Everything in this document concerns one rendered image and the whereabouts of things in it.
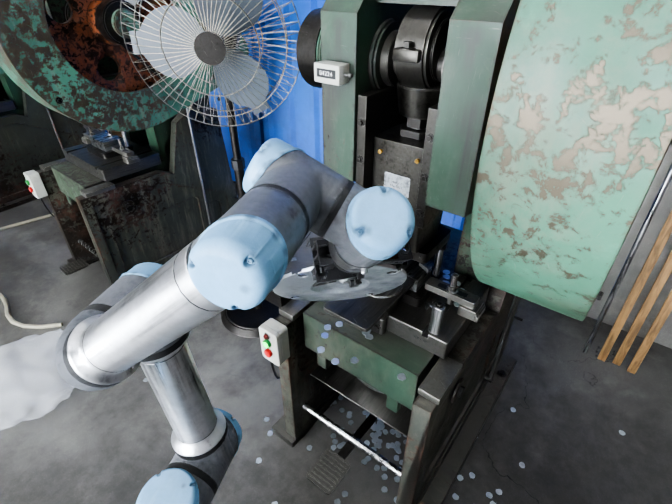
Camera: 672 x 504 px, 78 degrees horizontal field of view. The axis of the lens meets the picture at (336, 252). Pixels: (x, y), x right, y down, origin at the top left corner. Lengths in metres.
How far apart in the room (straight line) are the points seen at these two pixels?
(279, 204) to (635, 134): 0.36
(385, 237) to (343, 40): 0.63
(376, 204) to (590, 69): 0.26
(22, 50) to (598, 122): 1.73
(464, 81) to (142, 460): 1.64
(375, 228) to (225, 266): 0.17
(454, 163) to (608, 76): 0.44
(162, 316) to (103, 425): 1.57
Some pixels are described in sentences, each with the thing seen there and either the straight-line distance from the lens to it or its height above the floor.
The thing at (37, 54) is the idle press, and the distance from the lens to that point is 1.89.
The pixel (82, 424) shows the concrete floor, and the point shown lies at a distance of 2.06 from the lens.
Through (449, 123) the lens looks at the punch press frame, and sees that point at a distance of 0.89.
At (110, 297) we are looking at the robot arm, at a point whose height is 1.09.
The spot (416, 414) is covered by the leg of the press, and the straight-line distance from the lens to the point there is 1.13.
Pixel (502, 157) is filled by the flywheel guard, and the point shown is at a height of 1.31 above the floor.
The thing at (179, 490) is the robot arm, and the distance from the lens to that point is 0.96.
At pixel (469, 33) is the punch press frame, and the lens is 0.85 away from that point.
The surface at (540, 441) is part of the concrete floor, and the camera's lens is 1.93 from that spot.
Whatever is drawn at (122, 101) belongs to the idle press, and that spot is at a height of 1.05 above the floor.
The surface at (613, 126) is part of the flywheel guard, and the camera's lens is 0.53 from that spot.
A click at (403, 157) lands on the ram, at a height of 1.14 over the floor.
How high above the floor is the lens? 1.51
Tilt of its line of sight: 34 degrees down
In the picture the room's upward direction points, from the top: straight up
